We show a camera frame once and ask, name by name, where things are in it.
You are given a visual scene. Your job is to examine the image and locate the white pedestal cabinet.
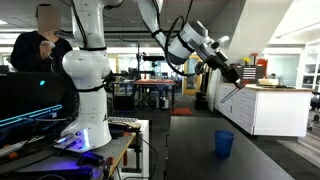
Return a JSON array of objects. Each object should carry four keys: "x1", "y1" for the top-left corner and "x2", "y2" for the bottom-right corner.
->
[{"x1": 119, "y1": 119, "x2": 150, "y2": 179}]

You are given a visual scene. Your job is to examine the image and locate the blue plastic cup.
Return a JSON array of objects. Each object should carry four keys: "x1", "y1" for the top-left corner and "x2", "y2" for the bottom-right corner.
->
[{"x1": 213, "y1": 129, "x2": 235, "y2": 159}]

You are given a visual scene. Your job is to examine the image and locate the white wall shelf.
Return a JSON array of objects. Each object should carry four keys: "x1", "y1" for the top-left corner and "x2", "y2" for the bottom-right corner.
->
[{"x1": 298, "y1": 41, "x2": 320, "y2": 93}]

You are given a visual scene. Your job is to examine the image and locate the person in black sweater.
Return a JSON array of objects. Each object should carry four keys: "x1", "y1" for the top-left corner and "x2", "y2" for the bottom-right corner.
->
[{"x1": 9, "y1": 3, "x2": 74, "y2": 74}]

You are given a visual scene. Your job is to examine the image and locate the laptop with cyan glow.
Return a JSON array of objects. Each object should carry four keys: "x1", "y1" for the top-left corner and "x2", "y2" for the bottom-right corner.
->
[{"x1": 0, "y1": 104, "x2": 64, "y2": 148}]

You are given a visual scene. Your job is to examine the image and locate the person bare hand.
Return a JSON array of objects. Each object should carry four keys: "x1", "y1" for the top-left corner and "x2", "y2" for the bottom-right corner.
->
[{"x1": 38, "y1": 41, "x2": 54, "y2": 60}]

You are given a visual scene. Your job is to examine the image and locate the grey robot mounting table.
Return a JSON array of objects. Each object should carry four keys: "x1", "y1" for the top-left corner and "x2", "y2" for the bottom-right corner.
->
[{"x1": 0, "y1": 132, "x2": 138, "y2": 180}]

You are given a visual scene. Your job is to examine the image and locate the black monitor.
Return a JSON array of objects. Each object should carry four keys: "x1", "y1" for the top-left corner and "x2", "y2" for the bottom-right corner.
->
[{"x1": 0, "y1": 71, "x2": 79, "y2": 120}]

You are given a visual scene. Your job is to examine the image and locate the white marker with orange cap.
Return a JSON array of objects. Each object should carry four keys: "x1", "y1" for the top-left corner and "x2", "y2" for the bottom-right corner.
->
[{"x1": 219, "y1": 79, "x2": 250, "y2": 104}]

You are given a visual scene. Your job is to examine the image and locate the black floor box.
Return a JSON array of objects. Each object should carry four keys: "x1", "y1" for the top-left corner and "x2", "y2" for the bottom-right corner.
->
[{"x1": 194, "y1": 91, "x2": 209, "y2": 111}]

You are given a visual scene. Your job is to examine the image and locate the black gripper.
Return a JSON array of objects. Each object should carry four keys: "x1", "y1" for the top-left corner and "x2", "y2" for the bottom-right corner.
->
[{"x1": 206, "y1": 51, "x2": 247, "y2": 91}]

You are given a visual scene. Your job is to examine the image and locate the dark metal tool chest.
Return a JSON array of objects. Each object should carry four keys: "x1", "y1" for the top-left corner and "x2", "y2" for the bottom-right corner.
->
[{"x1": 233, "y1": 64, "x2": 258, "y2": 85}]

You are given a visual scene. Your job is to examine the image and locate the red topped workbench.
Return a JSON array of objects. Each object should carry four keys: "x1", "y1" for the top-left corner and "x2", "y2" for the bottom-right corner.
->
[{"x1": 133, "y1": 79, "x2": 177, "y2": 113}]

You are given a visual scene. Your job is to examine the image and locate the leaning wooden boards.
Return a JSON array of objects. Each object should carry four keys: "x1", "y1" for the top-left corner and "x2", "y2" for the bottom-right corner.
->
[{"x1": 201, "y1": 66, "x2": 215, "y2": 96}]

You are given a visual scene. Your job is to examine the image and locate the red floor mat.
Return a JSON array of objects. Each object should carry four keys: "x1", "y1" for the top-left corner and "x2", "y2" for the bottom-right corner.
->
[{"x1": 169, "y1": 107, "x2": 193, "y2": 117}]

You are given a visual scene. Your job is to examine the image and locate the white handheld controller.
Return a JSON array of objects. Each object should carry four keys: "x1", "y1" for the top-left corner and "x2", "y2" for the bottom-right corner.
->
[{"x1": 41, "y1": 40, "x2": 56, "y2": 61}]

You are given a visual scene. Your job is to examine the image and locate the thin black power cable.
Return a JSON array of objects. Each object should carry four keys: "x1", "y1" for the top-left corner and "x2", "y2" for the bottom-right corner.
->
[{"x1": 137, "y1": 134, "x2": 160, "y2": 180}]

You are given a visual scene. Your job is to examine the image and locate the red box on chest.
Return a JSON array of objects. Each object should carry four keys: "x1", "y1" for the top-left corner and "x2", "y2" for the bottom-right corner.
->
[{"x1": 250, "y1": 53, "x2": 269, "y2": 78}]

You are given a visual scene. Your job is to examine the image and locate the black office chair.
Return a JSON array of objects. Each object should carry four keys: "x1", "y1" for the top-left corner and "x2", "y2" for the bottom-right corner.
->
[{"x1": 307, "y1": 91, "x2": 320, "y2": 131}]

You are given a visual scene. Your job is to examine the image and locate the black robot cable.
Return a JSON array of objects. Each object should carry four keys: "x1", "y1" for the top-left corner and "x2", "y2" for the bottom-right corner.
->
[{"x1": 163, "y1": 14, "x2": 206, "y2": 78}]

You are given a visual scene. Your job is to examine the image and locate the white drawer cabinet wood top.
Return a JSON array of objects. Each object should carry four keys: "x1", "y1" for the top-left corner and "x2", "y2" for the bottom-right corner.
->
[{"x1": 214, "y1": 82, "x2": 314, "y2": 138}]

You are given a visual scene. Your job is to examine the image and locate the yellow framed glass door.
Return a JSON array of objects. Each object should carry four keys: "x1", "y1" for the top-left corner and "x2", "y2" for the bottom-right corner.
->
[{"x1": 182, "y1": 58, "x2": 203, "y2": 96}]

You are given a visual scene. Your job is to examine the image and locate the pale yellow stacked boards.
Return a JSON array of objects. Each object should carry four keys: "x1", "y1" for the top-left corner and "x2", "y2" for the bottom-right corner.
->
[{"x1": 257, "y1": 78, "x2": 280, "y2": 88}]

